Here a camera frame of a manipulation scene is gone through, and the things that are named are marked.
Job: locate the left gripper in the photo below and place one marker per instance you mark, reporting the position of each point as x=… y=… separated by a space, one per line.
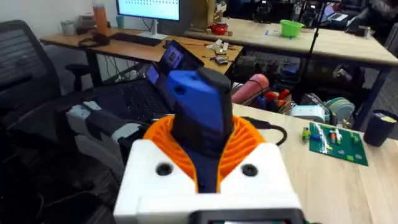
x=102 y=121

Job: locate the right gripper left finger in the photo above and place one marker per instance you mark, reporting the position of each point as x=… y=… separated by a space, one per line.
x=155 y=183

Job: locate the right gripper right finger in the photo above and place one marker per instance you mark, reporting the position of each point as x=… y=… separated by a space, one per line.
x=264 y=177

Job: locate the blue electric screwdriver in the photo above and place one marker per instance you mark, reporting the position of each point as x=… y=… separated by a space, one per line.
x=199 y=102

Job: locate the black laptop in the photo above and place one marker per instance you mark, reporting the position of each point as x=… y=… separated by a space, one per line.
x=136 y=96

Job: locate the loose toy block cluster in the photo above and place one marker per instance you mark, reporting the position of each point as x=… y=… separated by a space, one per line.
x=306 y=133

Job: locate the wooden desk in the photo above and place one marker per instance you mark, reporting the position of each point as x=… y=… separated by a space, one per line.
x=133 y=51

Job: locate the white and teal box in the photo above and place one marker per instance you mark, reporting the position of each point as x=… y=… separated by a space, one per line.
x=309 y=113

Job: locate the heap of red and blue toys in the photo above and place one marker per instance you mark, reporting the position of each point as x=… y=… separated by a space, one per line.
x=273 y=98

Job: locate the black headphones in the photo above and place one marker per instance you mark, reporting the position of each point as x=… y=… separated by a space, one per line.
x=99 y=40

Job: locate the green board with toy blocks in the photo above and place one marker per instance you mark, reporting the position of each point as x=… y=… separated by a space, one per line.
x=345 y=149

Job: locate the black keyboard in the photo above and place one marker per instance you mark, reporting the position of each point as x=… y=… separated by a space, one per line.
x=135 y=39

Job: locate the black office chair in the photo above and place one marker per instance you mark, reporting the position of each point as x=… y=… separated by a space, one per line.
x=25 y=77

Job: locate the pink foam roll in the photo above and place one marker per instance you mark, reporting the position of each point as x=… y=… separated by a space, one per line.
x=250 y=88

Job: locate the teal cup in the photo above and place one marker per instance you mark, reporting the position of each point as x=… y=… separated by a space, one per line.
x=120 y=21

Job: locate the orange bottle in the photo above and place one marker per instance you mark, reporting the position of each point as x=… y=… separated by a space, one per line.
x=100 y=18

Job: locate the teal disc stack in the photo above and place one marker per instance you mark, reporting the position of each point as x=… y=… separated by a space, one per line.
x=342 y=109

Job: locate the computer monitor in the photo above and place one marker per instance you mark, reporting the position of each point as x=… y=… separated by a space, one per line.
x=149 y=9

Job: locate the black cup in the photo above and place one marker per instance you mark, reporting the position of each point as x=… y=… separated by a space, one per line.
x=377 y=130

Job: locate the red container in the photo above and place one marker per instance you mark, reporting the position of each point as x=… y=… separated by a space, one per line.
x=219 y=29

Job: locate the green bowl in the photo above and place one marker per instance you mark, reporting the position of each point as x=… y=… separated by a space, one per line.
x=290 y=28

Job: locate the long wooden table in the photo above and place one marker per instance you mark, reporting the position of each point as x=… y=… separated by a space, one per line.
x=335 y=43

